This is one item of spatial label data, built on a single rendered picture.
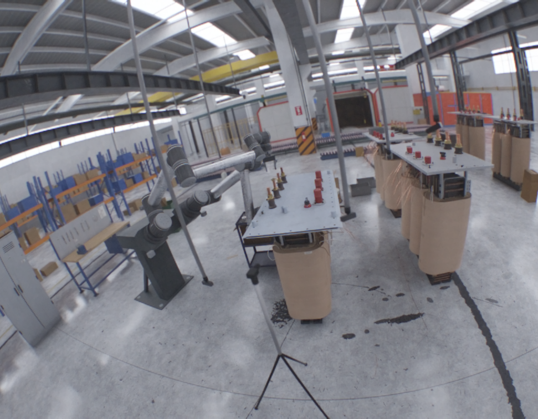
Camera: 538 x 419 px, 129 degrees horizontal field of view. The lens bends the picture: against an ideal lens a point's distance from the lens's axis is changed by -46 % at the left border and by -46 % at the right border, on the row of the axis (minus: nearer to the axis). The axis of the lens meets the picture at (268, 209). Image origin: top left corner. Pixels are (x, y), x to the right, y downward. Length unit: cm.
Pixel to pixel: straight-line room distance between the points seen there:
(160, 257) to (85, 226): 285
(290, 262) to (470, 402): 216
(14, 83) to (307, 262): 721
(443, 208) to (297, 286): 170
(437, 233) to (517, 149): 441
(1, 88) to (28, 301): 470
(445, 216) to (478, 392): 180
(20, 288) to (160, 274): 288
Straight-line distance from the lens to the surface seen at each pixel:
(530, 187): 635
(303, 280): 225
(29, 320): 531
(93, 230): 628
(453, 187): 279
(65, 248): 588
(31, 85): 733
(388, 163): 446
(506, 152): 710
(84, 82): 823
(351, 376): 244
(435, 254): 297
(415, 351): 263
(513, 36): 1084
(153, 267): 374
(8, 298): 515
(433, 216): 274
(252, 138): 232
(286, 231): 180
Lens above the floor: 218
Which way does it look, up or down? 21 degrees down
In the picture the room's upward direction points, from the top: 14 degrees counter-clockwise
